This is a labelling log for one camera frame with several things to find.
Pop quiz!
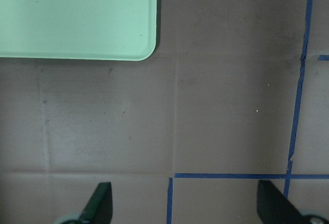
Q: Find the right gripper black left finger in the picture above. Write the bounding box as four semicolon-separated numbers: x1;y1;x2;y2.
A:
78;182;113;224

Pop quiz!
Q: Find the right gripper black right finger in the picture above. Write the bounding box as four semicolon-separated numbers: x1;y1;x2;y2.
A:
257;180;328;224

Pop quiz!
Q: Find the light green plastic tray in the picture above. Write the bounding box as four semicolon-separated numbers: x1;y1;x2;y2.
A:
1;0;159;61

